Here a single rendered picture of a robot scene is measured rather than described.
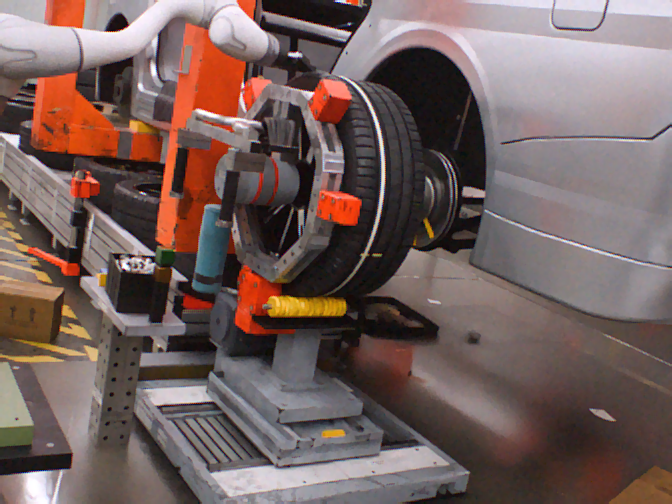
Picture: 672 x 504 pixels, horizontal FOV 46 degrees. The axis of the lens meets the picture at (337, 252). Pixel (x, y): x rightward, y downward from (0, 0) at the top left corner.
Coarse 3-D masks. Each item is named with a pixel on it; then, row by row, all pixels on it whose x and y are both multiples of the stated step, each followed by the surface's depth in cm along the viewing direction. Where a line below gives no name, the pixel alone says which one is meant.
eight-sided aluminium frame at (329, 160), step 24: (264, 96) 232; (288, 96) 222; (312, 120) 210; (312, 144) 210; (336, 144) 210; (336, 168) 207; (312, 192) 209; (240, 216) 252; (312, 216) 209; (240, 240) 242; (312, 240) 209; (264, 264) 229; (288, 264) 218
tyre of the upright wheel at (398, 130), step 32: (352, 96) 215; (384, 96) 224; (352, 128) 210; (384, 128) 215; (416, 128) 222; (352, 160) 209; (384, 160) 211; (416, 160) 217; (352, 192) 208; (384, 192) 211; (416, 192) 217; (256, 224) 252; (384, 224) 213; (416, 224) 219; (320, 256) 220; (352, 256) 214; (384, 256) 220; (288, 288) 233; (320, 288) 222; (352, 288) 228
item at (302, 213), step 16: (304, 128) 236; (336, 128) 216; (304, 144) 235; (304, 160) 233; (304, 176) 240; (304, 192) 240; (256, 208) 252; (272, 208) 248; (288, 208) 259; (304, 208) 232; (272, 224) 253; (288, 224) 239; (304, 224) 232; (272, 240) 248; (288, 240) 242; (272, 256) 242
